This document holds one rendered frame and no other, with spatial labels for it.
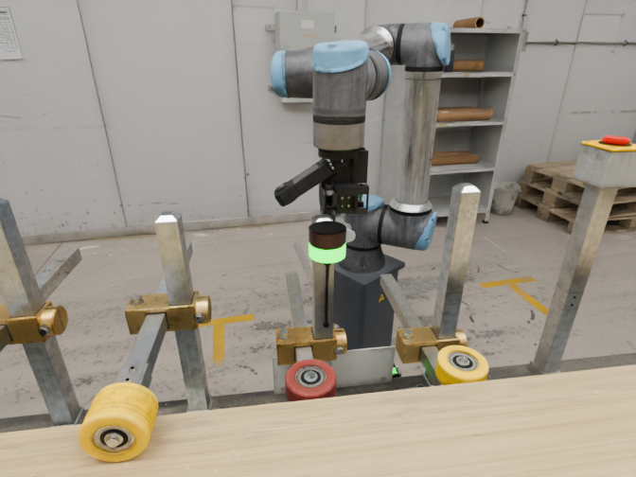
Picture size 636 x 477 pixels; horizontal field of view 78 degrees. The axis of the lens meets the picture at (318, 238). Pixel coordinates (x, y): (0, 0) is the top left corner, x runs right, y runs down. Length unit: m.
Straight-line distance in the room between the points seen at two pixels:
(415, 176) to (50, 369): 1.10
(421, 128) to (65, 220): 3.01
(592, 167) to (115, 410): 0.82
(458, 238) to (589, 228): 0.25
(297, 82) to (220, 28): 2.50
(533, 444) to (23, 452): 0.65
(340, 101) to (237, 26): 2.67
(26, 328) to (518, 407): 0.78
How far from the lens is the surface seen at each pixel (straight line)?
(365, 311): 1.56
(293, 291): 0.93
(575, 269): 0.91
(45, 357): 0.86
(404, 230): 1.42
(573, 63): 4.57
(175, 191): 3.47
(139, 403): 0.57
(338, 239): 0.60
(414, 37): 1.32
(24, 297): 0.80
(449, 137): 3.90
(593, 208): 0.87
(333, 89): 0.66
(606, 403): 0.75
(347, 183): 0.72
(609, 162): 0.83
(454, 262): 0.76
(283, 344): 0.76
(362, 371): 0.90
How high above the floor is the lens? 1.36
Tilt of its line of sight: 25 degrees down
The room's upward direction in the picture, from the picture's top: straight up
